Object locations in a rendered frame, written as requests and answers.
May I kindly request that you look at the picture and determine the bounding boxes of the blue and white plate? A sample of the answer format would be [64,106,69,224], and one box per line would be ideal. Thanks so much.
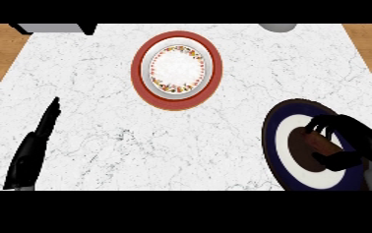
[260,98,371,192]

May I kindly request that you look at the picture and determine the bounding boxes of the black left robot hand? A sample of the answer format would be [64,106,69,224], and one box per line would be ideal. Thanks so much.
[2,96,62,192]

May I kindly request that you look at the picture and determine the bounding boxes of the grey round object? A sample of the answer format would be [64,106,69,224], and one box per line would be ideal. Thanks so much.
[257,24,298,33]

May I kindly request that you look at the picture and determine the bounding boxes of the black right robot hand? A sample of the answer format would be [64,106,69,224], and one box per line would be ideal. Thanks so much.
[304,113,372,172]

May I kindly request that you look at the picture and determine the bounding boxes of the white floral rimmed plate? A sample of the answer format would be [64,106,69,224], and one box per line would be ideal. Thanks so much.
[139,36,216,101]

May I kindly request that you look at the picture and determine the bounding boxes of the grey and black appliance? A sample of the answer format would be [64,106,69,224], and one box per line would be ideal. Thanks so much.
[7,24,99,36]

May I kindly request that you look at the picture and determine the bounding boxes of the brown sweet potato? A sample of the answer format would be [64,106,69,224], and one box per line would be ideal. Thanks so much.
[303,127,344,157]

